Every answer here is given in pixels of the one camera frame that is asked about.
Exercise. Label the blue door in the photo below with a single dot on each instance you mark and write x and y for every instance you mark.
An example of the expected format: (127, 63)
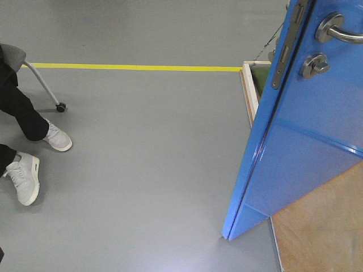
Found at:
(240, 218)

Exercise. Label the green sandbag left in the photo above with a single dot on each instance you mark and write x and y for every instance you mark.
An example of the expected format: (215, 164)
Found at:
(260, 75)

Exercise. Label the white right sneaker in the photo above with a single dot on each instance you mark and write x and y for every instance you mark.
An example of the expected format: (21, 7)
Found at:
(57, 138)

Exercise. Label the white sneaker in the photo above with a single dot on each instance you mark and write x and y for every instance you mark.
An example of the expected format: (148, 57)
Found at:
(23, 172)
(57, 138)

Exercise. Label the steel thumb turn lock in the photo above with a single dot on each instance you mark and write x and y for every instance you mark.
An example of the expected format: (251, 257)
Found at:
(313, 65)

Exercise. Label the black trouser legs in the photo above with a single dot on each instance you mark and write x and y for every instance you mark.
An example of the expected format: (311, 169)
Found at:
(18, 105)

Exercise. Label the white left sneaker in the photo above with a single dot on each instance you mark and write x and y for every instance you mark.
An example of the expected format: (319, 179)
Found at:
(23, 172)

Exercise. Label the plywood platform base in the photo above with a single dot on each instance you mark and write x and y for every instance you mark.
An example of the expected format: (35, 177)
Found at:
(320, 224)

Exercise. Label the yellow floor tape line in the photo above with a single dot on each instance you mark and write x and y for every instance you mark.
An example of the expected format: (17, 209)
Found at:
(134, 67)

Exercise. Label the steel latch plate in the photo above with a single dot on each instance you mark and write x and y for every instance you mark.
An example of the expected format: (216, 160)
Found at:
(288, 36)

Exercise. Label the grey office chair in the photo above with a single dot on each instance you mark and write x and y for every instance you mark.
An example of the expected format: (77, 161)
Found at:
(16, 57)

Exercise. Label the black robot part left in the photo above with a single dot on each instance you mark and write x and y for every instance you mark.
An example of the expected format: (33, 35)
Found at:
(1, 254)

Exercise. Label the white far edge rail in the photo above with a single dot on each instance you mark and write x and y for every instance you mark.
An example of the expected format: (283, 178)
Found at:
(249, 89)

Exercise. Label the steel door lever handle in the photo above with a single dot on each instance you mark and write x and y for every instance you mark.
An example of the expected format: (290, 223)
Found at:
(331, 27)

